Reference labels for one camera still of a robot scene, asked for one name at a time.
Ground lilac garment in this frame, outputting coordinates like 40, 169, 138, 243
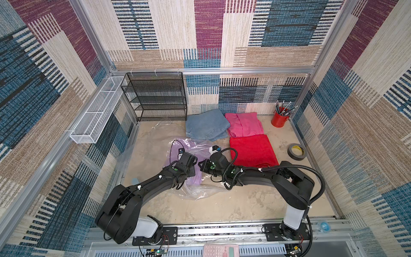
165, 138, 212, 186

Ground clear plastic vacuum bag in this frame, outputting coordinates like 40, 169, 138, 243
162, 137, 229, 200

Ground red garment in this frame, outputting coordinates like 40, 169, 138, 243
230, 134, 279, 168

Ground blue denim jeans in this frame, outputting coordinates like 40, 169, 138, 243
186, 109, 230, 141

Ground pink trousers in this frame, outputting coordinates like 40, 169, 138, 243
225, 112, 264, 138

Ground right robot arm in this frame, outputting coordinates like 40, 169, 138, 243
199, 152, 325, 241

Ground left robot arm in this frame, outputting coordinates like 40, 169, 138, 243
95, 152, 198, 244

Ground light blue flat block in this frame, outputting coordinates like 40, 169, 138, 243
131, 178, 140, 186

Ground black mesh shelf rack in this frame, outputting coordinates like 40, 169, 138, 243
121, 72, 188, 122

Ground red pen holder cup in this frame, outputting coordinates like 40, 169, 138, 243
271, 107, 290, 128

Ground grey tape roll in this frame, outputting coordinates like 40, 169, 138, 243
287, 143, 307, 161

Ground pink calculator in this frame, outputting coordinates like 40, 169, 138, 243
202, 244, 240, 257

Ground blue tape dispenser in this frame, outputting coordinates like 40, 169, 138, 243
317, 221, 331, 233

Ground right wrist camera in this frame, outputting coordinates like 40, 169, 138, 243
209, 145, 222, 155

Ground black cable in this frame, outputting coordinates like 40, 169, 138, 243
168, 139, 186, 167

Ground white wire mesh basket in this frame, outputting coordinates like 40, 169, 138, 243
70, 77, 123, 144

